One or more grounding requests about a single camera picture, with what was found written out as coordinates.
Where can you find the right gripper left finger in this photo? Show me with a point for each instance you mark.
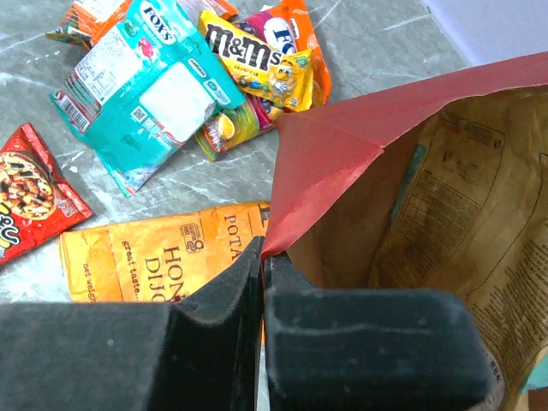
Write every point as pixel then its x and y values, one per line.
pixel 201 353

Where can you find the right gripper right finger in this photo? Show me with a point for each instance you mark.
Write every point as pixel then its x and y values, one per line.
pixel 368 349

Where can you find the orange Kettle chips bag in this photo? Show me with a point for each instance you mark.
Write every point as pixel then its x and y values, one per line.
pixel 159 259

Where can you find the red paper bag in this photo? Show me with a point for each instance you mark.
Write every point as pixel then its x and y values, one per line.
pixel 340 168

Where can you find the brown snack pouch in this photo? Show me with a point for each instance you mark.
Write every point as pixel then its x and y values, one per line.
pixel 472 220

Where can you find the teal Fox's candy bag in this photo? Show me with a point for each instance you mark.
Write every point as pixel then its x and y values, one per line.
pixel 144 90

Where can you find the yellow M&M's bag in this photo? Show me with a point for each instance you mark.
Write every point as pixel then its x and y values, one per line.
pixel 259 69

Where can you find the orange Fox's candy bag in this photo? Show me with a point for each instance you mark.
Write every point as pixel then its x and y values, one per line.
pixel 288 28

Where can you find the small red snack packet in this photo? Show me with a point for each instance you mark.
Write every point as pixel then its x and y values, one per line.
pixel 37 202

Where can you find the orange snack packet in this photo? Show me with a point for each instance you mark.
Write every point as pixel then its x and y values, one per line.
pixel 86 22

